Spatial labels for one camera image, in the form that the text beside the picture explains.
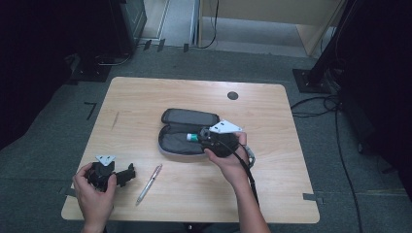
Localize light wooden cabinet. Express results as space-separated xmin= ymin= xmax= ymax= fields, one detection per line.
xmin=198 ymin=0 xmax=346 ymax=56

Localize black metal stand with base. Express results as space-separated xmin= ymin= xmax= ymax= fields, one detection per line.
xmin=292 ymin=0 xmax=361 ymax=95

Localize silver pen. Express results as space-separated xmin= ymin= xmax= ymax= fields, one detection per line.
xmin=135 ymin=163 xmax=164 ymax=207

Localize black equipment cabinet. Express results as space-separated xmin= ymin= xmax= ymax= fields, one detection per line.
xmin=108 ymin=0 xmax=148 ymax=56

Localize dark grey pencil case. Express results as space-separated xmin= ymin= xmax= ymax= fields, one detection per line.
xmin=157 ymin=107 xmax=222 ymax=157

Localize black floor cables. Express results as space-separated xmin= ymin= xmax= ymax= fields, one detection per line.
xmin=290 ymin=93 xmax=365 ymax=233

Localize grey wristwatch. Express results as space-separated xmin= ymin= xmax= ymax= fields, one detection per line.
xmin=244 ymin=145 xmax=258 ymax=169

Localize black hanging cable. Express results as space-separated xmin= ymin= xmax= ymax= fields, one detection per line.
xmin=196 ymin=0 xmax=221 ymax=50

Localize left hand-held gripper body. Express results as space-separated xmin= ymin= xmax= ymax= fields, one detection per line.
xmin=86 ymin=154 xmax=118 ymax=193

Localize black floor base plate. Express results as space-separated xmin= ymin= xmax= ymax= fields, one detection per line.
xmin=68 ymin=53 xmax=114 ymax=83

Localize person's legs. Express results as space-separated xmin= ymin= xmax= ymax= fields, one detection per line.
xmin=184 ymin=222 xmax=242 ymax=233

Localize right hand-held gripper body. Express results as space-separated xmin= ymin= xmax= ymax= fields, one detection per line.
xmin=203 ymin=118 xmax=243 ymax=159

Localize grey tape strip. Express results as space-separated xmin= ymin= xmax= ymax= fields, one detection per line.
xmin=58 ymin=185 xmax=76 ymax=197
xmin=302 ymin=192 xmax=325 ymax=206

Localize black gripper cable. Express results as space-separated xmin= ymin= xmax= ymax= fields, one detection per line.
xmin=219 ymin=139 xmax=260 ymax=207

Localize person's left hand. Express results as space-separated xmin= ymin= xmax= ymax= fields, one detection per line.
xmin=72 ymin=161 xmax=118 ymax=229

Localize person's right hand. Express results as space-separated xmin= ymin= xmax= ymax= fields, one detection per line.
xmin=203 ymin=130 xmax=251 ymax=188

